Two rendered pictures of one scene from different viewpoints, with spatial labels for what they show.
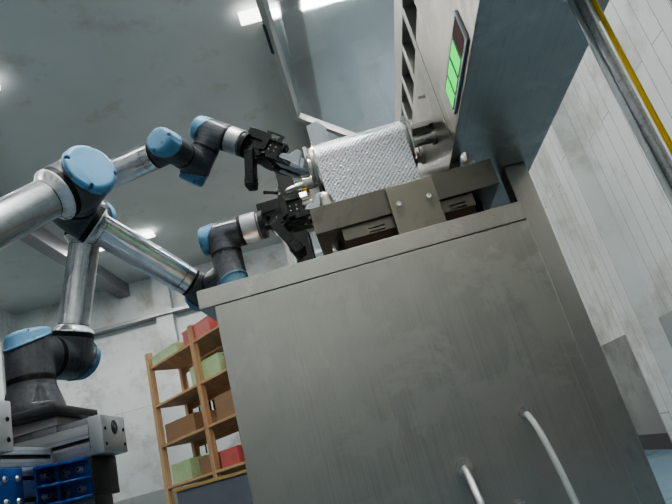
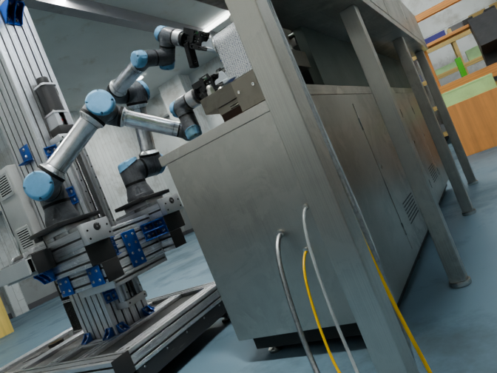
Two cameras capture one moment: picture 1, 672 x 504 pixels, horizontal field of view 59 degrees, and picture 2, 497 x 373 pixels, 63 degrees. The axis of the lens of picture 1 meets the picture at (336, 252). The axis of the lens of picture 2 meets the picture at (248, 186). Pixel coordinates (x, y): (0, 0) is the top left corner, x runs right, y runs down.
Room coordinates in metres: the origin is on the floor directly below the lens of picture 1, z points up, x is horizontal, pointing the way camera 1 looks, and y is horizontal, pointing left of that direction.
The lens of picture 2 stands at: (-0.13, -0.82, 0.65)
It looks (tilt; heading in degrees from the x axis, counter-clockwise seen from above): 0 degrees down; 32
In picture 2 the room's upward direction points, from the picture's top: 22 degrees counter-clockwise
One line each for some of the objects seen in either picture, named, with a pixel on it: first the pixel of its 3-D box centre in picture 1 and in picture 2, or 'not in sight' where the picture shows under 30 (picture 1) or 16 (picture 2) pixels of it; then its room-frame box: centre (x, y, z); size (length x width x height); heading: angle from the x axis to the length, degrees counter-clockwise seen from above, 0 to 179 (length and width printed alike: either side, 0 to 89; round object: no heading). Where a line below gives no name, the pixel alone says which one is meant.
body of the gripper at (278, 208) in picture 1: (283, 216); (206, 88); (1.36, 0.10, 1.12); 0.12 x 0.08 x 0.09; 89
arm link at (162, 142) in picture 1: (107, 176); (126, 78); (1.40, 0.54, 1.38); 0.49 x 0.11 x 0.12; 74
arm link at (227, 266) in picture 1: (227, 276); (190, 126); (1.38, 0.27, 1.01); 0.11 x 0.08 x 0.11; 45
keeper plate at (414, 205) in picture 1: (415, 206); (248, 91); (1.15, -0.18, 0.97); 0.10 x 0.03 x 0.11; 89
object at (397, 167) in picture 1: (374, 192); (250, 63); (1.36, -0.13, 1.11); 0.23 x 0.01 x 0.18; 89
